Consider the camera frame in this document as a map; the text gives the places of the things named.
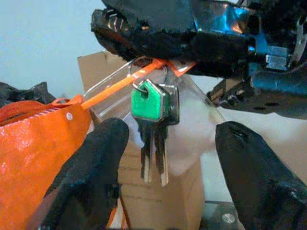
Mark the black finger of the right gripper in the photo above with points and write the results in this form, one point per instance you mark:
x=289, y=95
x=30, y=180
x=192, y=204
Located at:
x=148, y=14
x=180, y=45

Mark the orange white shopping bag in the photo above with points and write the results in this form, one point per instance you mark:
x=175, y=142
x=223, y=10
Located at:
x=36, y=155

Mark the large brown cardboard box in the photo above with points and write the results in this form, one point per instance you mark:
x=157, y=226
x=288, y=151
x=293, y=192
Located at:
x=148, y=206

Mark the orange zip tie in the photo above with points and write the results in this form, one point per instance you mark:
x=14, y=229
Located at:
x=115, y=89

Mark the dark bundle of items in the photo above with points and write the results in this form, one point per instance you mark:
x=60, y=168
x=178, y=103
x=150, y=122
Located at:
x=28, y=93

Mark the key with green head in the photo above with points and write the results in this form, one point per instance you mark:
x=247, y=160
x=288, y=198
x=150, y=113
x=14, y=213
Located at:
x=146, y=103

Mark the key with silver head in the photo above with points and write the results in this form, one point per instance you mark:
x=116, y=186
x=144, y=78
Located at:
x=172, y=105

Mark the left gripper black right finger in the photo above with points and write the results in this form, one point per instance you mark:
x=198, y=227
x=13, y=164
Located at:
x=263, y=187

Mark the round silver table screw cap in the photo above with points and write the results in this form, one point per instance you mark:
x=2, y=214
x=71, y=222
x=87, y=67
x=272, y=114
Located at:
x=227, y=218

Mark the black glass low table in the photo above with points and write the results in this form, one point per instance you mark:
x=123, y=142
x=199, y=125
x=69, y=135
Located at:
x=216, y=215

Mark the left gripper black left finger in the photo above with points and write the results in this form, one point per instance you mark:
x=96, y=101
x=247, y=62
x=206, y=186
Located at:
x=96, y=179

